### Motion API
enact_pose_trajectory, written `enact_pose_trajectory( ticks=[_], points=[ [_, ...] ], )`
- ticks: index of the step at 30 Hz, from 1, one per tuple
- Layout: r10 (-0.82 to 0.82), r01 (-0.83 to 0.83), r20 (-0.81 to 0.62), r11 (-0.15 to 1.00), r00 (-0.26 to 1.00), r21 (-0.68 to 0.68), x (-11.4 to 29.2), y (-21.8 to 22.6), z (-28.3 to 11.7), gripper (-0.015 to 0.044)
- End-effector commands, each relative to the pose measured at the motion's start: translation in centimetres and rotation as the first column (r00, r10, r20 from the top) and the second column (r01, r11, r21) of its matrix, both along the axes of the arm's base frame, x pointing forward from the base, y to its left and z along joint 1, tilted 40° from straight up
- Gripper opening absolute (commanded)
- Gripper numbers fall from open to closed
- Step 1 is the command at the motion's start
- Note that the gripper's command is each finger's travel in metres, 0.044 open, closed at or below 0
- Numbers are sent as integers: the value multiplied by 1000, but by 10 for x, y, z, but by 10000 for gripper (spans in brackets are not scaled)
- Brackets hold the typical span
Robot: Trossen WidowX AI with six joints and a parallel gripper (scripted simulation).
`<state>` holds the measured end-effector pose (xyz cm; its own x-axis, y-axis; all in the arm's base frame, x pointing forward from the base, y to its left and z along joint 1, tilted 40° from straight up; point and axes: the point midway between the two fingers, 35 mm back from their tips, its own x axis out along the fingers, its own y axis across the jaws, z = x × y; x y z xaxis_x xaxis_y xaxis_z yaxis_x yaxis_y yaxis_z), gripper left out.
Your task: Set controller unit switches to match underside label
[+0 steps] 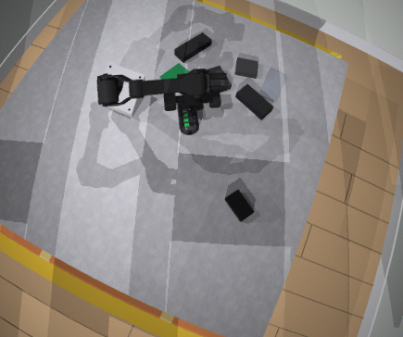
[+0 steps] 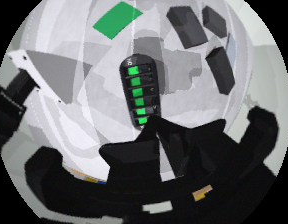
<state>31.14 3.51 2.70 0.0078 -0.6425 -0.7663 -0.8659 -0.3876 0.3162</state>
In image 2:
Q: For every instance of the dark grey switch panel with green rocker switches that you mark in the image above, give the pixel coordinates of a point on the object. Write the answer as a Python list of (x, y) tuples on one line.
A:
[(141, 88)]

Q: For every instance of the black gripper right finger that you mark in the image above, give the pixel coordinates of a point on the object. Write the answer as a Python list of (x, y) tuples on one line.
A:
[(178, 141)]

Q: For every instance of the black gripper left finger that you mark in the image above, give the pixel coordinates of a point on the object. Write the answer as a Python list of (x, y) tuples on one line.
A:
[(145, 148)]

